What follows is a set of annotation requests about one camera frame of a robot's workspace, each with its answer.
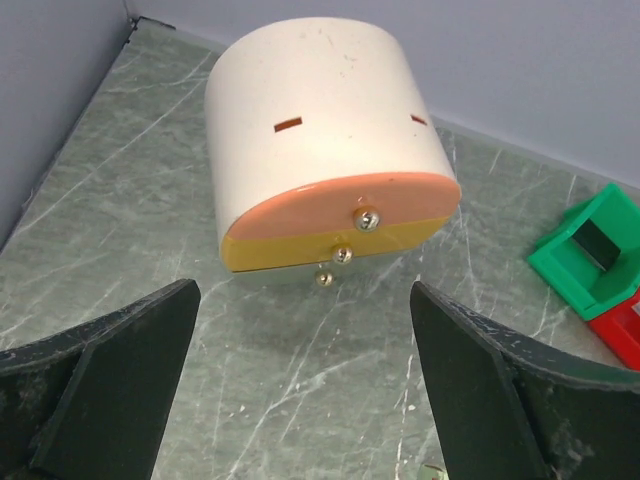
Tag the red plastic double bin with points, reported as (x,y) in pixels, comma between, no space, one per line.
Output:
(618,328)

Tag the white small cardboard box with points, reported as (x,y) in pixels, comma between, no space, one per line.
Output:
(430,472)

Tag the black card in green bin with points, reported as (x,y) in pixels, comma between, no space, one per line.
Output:
(596,245)

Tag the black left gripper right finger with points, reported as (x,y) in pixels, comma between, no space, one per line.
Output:
(507,406)

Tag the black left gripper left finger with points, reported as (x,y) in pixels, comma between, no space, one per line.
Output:
(93,401)

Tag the cream round drawer cabinet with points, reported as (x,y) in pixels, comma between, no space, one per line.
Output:
(321,149)

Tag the green plastic bin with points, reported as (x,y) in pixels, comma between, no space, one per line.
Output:
(564,266)

